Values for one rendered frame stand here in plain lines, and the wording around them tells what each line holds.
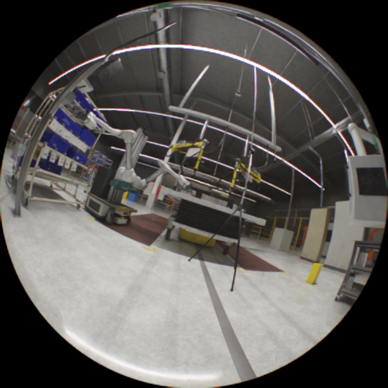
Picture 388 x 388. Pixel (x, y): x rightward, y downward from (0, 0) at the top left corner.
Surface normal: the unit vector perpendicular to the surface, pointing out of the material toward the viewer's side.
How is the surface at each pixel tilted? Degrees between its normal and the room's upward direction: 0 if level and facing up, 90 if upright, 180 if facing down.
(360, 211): 86
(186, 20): 176
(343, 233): 90
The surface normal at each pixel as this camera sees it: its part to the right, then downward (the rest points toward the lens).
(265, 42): -0.38, 0.91
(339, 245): -0.95, -0.32
